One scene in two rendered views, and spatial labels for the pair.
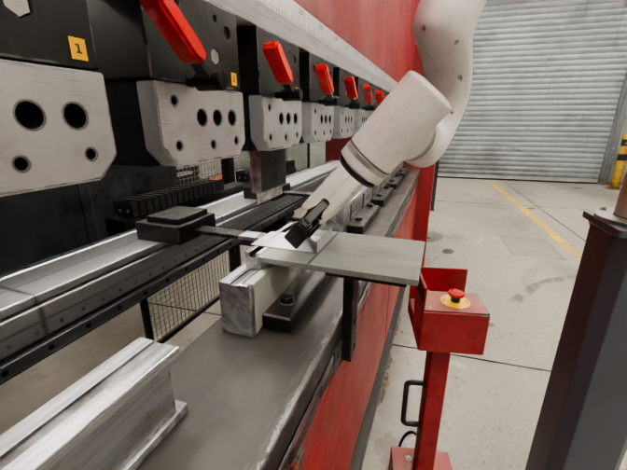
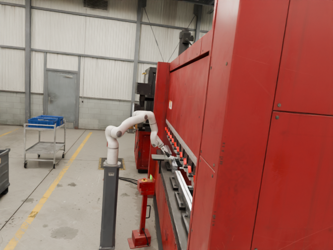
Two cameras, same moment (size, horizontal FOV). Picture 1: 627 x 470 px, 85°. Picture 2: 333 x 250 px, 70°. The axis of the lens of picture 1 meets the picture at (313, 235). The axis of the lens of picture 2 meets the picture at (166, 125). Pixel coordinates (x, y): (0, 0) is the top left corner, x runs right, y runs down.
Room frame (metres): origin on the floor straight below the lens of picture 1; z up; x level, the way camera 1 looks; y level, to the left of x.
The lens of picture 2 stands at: (3.32, -1.42, 1.89)
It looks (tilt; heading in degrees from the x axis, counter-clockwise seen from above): 9 degrees down; 153
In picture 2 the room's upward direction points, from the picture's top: 5 degrees clockwise
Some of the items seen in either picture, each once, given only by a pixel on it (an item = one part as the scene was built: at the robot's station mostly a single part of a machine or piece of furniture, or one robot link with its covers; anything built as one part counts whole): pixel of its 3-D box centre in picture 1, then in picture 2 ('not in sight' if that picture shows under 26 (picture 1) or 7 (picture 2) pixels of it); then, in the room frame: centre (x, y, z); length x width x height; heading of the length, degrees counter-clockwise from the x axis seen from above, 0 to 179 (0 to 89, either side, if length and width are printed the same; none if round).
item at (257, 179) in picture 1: (269, 172); not in sight; (0.63, 0.08, 1.13); 0.10 x 0.02 x 0.10; 160
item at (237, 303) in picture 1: (285, 265); (172, 164); (0.68, 0.06, 0.92); 0.39 x 0.06 x 0.10; 160
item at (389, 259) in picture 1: (346, 251); (161, 156); (0.58, -0.06, 1.00); 0.26 x 0.18 x 0.01; 70
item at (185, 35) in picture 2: not in sight; (187, 45); (0.17, 0.38, 2.54); 0.33 x 0.25 x 0.47; 160
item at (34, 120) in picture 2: not in sight; (43, 123); (-2.36, -1.48, 0.92); 0.50 x 0.36 x 0.18; 74
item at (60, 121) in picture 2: not in sight; (50, 120); (-2.76, -1.35, 0.92); 0.50 x 0.36 x 0.18; 74
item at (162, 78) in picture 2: not in sight; (176, 133); (-0.23, 0.58, 1.15); 0.85 x 0.25 x 2.30; 70
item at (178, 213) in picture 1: (206, 226); not in sight; (0.68, 0.22, 1.01); 0.26 x 0.12 x 0.05; 70
